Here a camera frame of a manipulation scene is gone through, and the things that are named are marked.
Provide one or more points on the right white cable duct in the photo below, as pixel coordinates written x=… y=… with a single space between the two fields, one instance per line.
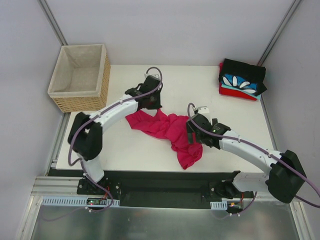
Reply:
x=219 y=205

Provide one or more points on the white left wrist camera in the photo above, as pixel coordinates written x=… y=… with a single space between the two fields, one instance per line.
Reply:
x=156 y=75

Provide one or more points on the left white cable duct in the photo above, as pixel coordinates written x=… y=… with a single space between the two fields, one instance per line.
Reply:
x=67 y=201

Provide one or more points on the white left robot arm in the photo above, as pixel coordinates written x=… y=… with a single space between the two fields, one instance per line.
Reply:
x=86 y=135

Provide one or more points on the white cable duct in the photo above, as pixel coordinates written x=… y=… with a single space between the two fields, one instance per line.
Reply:
x=67 y=201
x=219 y=205

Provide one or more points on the magenta pink t-shirt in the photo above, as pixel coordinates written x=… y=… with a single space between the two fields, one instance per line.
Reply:
x=171 y=127

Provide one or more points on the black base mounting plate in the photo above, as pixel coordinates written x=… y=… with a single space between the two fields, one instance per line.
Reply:
x=172 y=190

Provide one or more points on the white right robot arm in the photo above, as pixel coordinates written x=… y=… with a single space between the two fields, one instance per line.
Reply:
x=282 y=174

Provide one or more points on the magenta folded t-shirt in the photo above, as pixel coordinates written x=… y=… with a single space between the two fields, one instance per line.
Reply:
x=221 y=65

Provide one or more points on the light teal folded t-shirt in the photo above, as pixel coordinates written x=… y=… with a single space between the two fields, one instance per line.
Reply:
x=246 y=92

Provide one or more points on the woven wicker basket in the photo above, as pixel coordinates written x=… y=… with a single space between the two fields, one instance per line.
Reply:
x=80 y=79

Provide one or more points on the left aluminium corner post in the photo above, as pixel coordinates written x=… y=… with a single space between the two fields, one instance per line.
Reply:
x=52 y=22

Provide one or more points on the black folded printed t-shirt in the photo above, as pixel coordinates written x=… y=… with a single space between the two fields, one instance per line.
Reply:
x=243 y=76

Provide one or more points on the right aluminium corner post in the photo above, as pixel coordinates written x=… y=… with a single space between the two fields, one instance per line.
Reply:
x=294 y=6

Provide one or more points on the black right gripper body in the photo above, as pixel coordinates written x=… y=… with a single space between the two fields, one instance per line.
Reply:
x=193 y=130

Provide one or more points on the red folded t-shirt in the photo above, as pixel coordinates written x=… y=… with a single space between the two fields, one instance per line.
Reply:
x=235 y=93

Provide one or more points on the aluminium frame rail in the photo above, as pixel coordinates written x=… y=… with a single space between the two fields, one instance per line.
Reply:
x=55 y=185

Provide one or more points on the aluminium corner post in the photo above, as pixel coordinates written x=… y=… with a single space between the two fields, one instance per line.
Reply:
x=294 y=6
x=52 y=22

